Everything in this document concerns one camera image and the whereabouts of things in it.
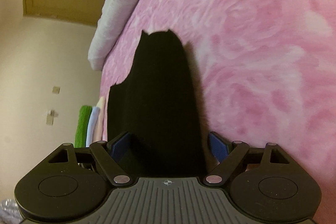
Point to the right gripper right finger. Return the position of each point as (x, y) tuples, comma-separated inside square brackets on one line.
[(231, 157)]

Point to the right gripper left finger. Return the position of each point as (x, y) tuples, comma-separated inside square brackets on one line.
[(103, 153)]

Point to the black garment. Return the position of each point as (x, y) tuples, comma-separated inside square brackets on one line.
[(155, 106)]

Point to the cream folded garment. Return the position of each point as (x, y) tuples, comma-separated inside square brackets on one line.
[(98, 130)]

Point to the light blue folded garment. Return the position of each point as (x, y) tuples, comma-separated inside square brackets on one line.
[(91, 125)]

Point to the green folded garment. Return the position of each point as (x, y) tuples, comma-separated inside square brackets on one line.
[(82, 126)]

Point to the white lace cloth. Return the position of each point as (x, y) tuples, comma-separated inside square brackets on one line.
[(9, 212)]

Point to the pink floral blanket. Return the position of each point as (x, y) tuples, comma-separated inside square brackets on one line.
[(264, 72)]

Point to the wall switch plate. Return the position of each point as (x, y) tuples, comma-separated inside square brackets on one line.
[(51, 115)]

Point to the wall socket plate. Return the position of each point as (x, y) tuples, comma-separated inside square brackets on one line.
[(56, 90)]

